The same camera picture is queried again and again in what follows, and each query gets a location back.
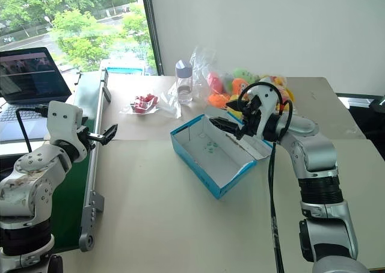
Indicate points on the small clear plastic bag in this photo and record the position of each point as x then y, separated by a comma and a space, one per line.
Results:
167, 103

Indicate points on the large clear plastic bag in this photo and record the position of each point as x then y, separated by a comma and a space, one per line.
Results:
203, 65

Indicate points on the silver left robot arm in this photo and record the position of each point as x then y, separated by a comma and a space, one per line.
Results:
27, 176

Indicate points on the green plush toy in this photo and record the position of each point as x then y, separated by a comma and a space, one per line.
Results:
243, 73

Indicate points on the black window frame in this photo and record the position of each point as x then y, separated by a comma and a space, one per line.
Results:
152, 29

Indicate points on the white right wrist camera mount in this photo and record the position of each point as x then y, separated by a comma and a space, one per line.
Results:
267, 101

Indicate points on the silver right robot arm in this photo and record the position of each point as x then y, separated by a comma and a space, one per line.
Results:
319, 158

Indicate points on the clear bottle lavender cap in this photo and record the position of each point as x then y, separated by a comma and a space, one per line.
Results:
184, 83

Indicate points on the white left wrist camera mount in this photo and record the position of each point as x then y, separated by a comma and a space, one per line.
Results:
63, 118

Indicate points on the yellow plush toy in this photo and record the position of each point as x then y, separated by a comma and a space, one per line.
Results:
234, 100

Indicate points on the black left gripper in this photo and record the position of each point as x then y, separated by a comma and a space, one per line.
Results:
87, 136

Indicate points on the green conveyor belt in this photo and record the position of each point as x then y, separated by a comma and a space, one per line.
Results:
70, 179

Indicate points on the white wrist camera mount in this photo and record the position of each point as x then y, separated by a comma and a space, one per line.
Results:
63, 118
267, 101

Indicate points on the pink plush toy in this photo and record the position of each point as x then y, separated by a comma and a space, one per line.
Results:
215, 82

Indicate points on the orange plush toy with face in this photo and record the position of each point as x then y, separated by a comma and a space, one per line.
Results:
239, 85

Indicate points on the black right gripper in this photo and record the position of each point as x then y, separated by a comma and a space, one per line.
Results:
251, 116

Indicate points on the dark grey laptop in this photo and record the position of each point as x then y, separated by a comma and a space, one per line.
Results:
28, 74

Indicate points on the black furniture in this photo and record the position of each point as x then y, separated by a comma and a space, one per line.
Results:
367, 125

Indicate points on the dark rounded shape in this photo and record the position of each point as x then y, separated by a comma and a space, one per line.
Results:
56, 264

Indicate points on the red crumpled item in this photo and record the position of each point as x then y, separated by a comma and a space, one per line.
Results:
145, 103

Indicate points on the blue cardboard box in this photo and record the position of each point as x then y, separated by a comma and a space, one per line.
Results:
210, 158

